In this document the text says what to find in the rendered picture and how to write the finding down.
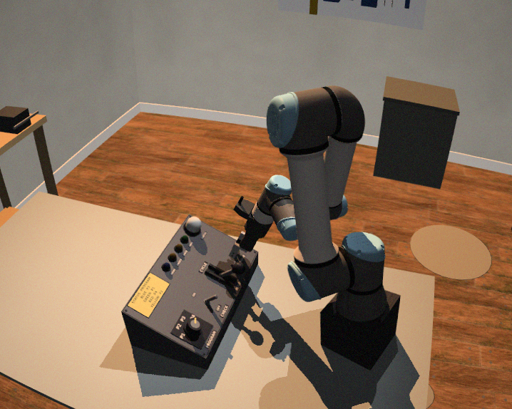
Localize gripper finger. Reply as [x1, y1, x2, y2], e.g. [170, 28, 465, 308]
[229, 243, 247, 259]
[236, 231, 245, 243]

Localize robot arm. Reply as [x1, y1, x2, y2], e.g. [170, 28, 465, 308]
[257, 86, 387, 321]

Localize black control console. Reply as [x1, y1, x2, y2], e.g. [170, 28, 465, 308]
[121, 214, 258, 370]

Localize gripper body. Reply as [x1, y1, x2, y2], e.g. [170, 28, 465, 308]
[234, 196, 274, 252]

